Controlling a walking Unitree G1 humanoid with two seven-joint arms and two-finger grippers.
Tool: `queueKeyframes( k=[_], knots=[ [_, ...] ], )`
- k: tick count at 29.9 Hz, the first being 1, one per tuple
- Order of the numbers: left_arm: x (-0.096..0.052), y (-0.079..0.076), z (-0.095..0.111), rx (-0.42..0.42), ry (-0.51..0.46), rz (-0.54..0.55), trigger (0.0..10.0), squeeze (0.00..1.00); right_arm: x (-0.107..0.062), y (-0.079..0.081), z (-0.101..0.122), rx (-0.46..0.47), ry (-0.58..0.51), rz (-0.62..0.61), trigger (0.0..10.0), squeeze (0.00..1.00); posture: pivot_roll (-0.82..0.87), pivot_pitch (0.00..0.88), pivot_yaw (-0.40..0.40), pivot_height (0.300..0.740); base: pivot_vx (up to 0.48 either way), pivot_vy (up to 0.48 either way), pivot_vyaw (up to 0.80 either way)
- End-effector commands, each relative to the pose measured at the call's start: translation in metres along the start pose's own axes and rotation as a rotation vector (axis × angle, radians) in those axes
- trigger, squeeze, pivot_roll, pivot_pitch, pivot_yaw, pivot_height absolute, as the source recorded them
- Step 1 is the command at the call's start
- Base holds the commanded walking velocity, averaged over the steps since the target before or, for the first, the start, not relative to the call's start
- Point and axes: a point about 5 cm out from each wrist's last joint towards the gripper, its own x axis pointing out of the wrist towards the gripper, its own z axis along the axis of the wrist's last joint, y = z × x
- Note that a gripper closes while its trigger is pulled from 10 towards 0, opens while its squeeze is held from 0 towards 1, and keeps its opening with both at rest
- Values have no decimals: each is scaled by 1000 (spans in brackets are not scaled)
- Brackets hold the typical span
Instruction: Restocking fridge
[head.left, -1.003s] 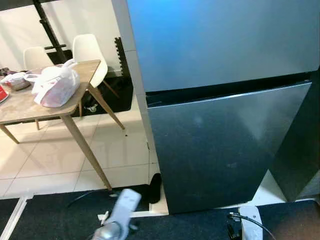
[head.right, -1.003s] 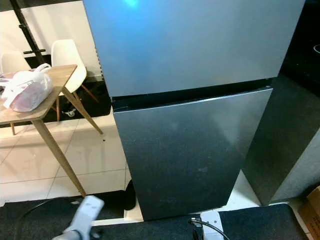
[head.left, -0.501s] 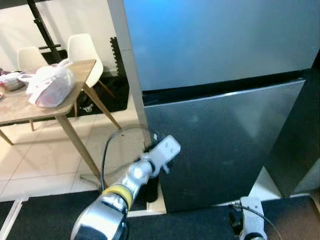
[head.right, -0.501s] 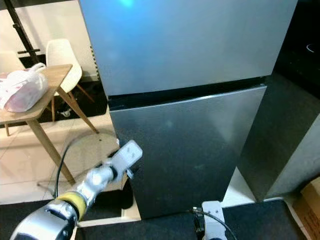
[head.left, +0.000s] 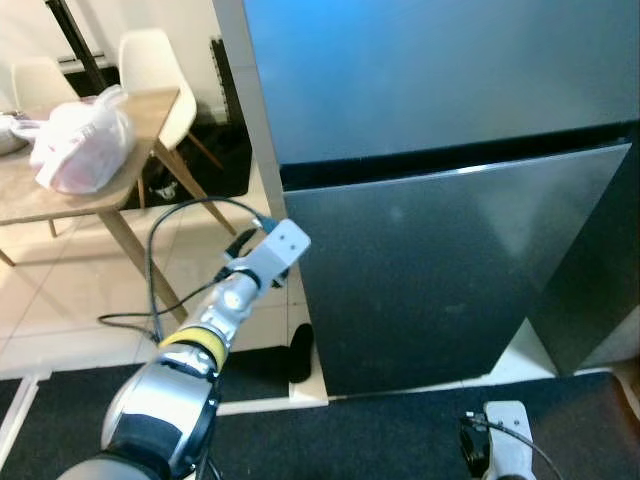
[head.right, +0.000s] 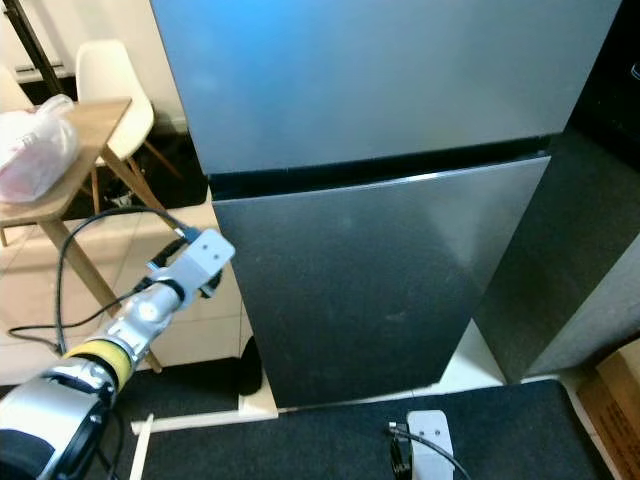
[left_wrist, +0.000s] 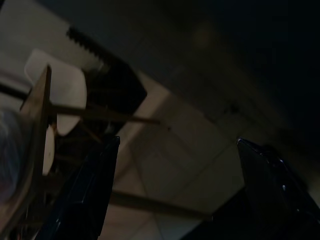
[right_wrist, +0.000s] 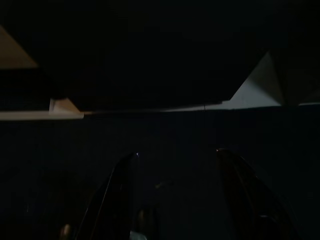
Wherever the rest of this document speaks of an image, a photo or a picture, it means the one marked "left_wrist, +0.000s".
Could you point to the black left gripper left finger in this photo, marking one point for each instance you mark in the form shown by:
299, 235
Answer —
82, 212

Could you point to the black floor mat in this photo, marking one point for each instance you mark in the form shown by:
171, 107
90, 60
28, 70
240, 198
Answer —
225, 225

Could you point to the white chair wooden legs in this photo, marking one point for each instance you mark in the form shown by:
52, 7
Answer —
67, 82

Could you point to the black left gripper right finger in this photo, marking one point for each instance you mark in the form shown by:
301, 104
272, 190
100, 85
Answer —
270, 200

